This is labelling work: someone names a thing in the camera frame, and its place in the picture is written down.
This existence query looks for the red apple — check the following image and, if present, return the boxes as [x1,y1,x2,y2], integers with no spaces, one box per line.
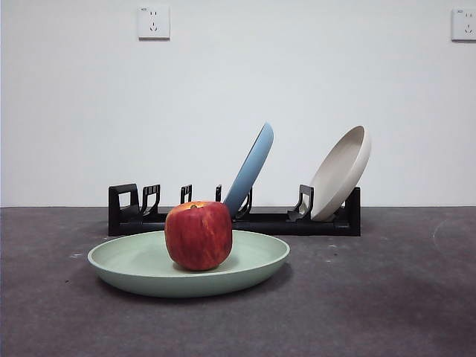
[164,200,234,271]

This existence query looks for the green plate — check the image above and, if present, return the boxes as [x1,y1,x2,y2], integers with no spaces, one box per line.
[87,229,291,298]

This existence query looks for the blue plate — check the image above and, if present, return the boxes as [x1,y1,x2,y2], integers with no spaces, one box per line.
[222,120,275,219]

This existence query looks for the black plate rack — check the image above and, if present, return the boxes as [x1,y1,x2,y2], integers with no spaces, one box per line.
[108,182,361,237]

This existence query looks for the beige plate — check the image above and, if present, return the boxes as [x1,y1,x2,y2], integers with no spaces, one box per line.
[309,124,373,221]

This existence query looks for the white wall socket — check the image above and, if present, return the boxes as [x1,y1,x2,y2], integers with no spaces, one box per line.
[451,7,476,42]
[138,4,171,41]

